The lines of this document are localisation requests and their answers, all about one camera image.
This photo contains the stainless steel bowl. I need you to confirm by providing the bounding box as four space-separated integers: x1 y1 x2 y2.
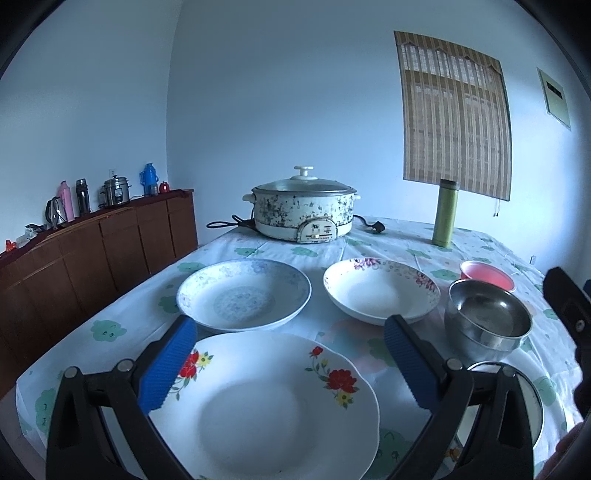
444 279 533 363

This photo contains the pink plastic bowl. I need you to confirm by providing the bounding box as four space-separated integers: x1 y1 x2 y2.
460 260 515 292

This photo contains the red flower white plate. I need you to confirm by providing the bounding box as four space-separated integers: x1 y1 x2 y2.
149 331 380 479

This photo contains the pink flower white bowl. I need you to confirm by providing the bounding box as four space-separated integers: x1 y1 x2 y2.
322 257 441 326

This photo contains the white rimmed enamel bowl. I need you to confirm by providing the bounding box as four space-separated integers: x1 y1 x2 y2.
469 361 544 447

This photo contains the cloud patterned tablecloth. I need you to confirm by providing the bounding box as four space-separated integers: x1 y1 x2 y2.
16 220 581 479

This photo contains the green thermos bottle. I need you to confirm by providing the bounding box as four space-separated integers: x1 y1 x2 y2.
432 179 459 248

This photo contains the brown wooden sideboard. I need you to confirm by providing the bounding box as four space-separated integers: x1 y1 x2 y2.
1 189 198 393

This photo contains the blue patterned white plate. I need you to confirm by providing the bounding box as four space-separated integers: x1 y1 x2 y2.
176 259 312 333

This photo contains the steel electric kettle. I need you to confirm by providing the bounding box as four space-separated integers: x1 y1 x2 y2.
45 196 67 230

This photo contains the bamboo window blind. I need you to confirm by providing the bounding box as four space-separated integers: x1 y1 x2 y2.
394 31 512 201

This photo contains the black thermos flask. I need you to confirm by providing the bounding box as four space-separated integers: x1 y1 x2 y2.
76 178 90 217

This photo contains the steel pot on sideboard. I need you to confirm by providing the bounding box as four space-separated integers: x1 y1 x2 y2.
99 175 130 208

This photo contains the pink thermos bottle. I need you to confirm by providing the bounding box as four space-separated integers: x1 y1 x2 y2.
57 180 75 222

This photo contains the blue thermos jug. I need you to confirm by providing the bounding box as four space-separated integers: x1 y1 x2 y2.
139 163 158 196

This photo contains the speckled electric cooking pot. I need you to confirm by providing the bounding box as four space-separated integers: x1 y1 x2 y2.
242 166 361 244

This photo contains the wall electrical panel box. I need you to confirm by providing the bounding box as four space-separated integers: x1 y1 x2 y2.
537 68 571 129

